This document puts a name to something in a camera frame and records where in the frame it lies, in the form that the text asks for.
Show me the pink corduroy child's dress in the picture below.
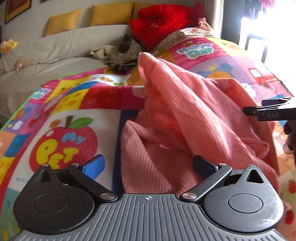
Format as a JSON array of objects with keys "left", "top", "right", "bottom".
[{"left": 121, "top": 53, "right": 279, "bottom": 195}]

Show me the grey brown clothes pile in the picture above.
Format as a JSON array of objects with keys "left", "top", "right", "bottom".
[{"left": 90, "top": 34, "right": 142, "bottom": 73}]

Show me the dark gloved right hand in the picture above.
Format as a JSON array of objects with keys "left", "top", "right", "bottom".
[{"left": 283, "top": 120, "right": 296, "bottom": 164}]

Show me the colourful cartoon play blanket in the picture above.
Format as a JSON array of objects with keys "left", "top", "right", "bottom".
[{"left": 1, "top": 35, "right": 290, "bottom": 240}]

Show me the floral white pink cloth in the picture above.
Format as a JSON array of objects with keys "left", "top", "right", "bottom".
[{"left": 158, "top": 18, "right": 214, "bottom": 47}]

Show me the grey sofa with cover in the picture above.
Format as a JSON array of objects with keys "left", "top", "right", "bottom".
[{"left": 1, "top": 25, "right": 131, "bottom": 125}]

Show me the small beige plush toy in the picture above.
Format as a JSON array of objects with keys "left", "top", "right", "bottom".
[{"left": 14, "top": 57, "right": 34, "bottom": 72}]

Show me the small colourful plush toy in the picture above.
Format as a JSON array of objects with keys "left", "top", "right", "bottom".
[{"left": 0, "top": 39, "right": 18, "bottom": 56}]

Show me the yellow cushion left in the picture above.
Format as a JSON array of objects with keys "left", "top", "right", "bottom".
[{"left": 45, "top": 9, "right": 82, "bottom": 36}]

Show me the yellow cushion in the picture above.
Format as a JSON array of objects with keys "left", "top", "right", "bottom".
[
  {"left": 45, "top": 9, "right": 82, "bottom": 36},
  {"left": 90, "top": 1, "right": 134, "bottom": 27},
  {"left": 132, "top": 2, "right": 152, "bottom": 19}
]

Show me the red plush blanket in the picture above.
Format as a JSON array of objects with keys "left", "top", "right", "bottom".
[{"left": 129, "top": 2, "right": 206, "bottom": 51}]

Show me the yellow cushion middle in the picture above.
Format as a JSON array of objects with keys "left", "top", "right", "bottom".
[{"left": 90, "top": 1, "right": 134, "bottom": 27}]

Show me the yellow cushion right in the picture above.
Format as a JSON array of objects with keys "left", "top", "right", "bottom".
[{"left": 132, "top": 2, "right": 152, "bottom": 19}]

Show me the gold framed red picture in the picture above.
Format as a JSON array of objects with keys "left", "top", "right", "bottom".
[{"left": 4, "top": 0, "right": 32, "bottom": 24}]

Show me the black metal window frame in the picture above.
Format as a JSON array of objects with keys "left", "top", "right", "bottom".
[{"left": 244, "top": 34, "right": 268, "bottom": 63}]

